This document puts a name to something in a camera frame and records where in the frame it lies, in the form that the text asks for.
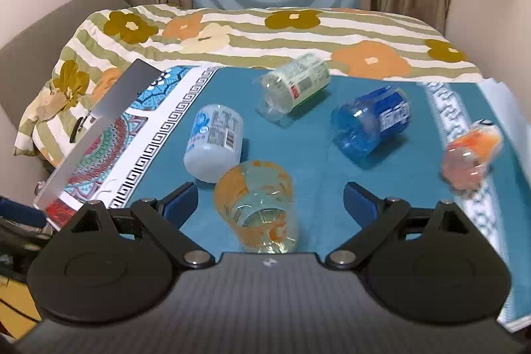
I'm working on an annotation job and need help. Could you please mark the yellow object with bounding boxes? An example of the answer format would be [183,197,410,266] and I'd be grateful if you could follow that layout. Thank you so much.
[0,275,43,343]

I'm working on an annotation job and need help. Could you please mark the dark bag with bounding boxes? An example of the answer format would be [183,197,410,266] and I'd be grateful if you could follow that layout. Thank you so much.
[0,194,55,281]

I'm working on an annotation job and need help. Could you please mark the clear bottle white label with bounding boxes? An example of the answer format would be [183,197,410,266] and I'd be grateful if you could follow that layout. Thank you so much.
[256,52,331,121]

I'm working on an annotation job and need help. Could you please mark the orange yellow plastic bottle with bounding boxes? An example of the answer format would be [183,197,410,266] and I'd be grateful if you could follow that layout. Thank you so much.
[213,160,299,254]

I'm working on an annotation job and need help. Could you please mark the orange clear plastic bottle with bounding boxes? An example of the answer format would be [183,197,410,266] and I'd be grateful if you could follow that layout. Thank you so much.
[441,119,503,194]

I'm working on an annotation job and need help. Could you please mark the grey flat board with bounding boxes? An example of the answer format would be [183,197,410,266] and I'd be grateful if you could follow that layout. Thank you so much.
[32,59,166,214]

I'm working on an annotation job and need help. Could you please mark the white plastic bottle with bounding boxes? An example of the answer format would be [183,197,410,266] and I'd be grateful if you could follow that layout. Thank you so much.
[183,104,245,184]

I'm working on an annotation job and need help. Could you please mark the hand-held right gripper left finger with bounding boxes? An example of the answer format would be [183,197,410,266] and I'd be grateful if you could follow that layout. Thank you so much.
[62,181,215,270]

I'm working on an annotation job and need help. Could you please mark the striped floral blanket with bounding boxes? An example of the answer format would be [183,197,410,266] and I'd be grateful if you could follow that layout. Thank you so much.
[12,3,484,172]

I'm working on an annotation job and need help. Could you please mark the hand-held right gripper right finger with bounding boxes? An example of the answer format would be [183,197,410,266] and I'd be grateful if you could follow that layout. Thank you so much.
[325,181,473,270]

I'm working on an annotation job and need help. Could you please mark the grey sofa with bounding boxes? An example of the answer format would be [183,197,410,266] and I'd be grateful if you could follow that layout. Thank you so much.
[0,0,130,131]

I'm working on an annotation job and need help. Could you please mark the blue patterned mat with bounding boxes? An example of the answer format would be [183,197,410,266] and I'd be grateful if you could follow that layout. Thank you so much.
[45,65,531,338]

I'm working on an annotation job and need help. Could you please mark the blue plastic bottle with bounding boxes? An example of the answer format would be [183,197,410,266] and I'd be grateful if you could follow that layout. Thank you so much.
[330,86,412,164]

